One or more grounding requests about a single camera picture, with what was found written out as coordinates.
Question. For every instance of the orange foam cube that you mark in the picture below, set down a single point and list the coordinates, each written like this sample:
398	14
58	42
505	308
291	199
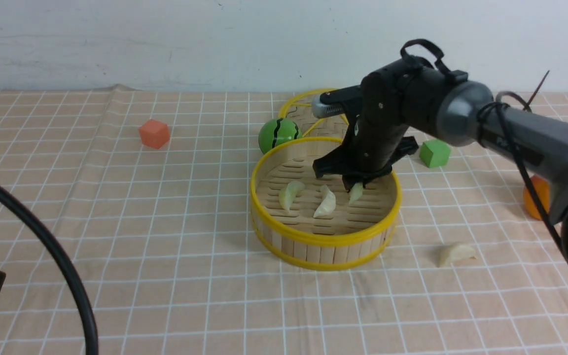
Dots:
154	134

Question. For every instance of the cream dumpling front edge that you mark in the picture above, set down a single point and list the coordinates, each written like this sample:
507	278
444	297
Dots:
328	203

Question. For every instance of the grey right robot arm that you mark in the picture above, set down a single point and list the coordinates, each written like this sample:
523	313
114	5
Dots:
448	106

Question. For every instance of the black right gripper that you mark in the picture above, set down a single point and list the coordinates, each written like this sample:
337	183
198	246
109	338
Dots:
367	150

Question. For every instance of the bamboo steamer lid yellow rim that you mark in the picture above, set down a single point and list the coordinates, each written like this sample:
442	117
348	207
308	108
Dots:
298	109

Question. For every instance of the green foam cube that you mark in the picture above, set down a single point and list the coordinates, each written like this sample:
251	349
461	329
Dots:
434	153

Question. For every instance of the cream white dumpling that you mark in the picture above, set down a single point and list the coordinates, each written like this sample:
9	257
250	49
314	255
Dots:
455	252

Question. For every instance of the bamboo steamer tray yellow rim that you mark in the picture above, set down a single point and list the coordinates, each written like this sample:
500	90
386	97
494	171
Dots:
351	236

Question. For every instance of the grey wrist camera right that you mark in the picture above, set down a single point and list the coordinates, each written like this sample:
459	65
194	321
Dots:
329	103

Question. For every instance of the pale green curved dumpling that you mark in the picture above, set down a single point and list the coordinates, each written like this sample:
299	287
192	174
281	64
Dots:
356	192

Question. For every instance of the green watermelon toy ball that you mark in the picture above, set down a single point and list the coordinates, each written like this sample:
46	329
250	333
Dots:
277	131

